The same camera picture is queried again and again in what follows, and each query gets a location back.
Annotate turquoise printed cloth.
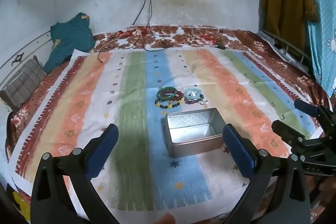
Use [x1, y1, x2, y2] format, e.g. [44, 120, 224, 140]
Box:
[295, 0, 336, 98]

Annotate person's left hand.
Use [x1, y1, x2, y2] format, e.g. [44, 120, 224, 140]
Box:
[151, 214, 176, 224]

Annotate striped pastel mat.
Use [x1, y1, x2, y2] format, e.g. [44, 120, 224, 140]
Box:
[8, 47, 324, 214]

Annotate silver metal tin box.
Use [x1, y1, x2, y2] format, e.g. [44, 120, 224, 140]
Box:
[164, 108, 227, 159]

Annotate dark red bead bracelet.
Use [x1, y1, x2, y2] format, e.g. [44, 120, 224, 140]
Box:
[160, 90, 184, 103]

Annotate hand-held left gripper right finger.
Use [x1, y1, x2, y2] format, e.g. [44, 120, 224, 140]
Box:
[223, 123, 311, 224]

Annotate light blue bead bracelet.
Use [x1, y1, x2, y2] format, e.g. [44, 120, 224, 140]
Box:
[184, 88, 203, 102]

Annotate green jade bangle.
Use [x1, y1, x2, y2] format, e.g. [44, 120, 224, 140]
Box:
[157, 87, 177, 101]

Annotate mustard brown garment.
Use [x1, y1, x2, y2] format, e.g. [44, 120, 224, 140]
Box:
[259, 0, 320, 39]

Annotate teal garment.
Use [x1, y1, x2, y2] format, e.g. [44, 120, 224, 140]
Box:
[43, 13, 95, 73]

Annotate metal bed rail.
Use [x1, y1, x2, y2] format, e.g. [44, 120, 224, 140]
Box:
[259, 30, 313, 73]

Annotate grey plaid pillow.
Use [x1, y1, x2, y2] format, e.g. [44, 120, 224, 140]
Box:
[0, 56, 48, 113]

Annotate black power cable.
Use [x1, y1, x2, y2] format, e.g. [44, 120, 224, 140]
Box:
[146, 0, 154, 29]
[132, 0, 147, 25]

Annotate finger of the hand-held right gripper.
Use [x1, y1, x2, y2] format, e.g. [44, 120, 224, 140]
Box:
[294, 99, 336, 135]
[271, 120, 307, 151]

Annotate white bed headboard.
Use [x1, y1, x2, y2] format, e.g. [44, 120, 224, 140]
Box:
[0, 28, 53, 88]

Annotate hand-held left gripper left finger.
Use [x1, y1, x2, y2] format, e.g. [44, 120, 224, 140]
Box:
[30, 123, 120, 224]

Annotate black and yellow bead bracelet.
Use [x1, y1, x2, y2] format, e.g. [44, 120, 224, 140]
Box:
[154, 98, 181, 109]

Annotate purple bead bracelet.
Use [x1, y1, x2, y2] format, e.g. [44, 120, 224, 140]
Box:
[184, 94, 205, 105]

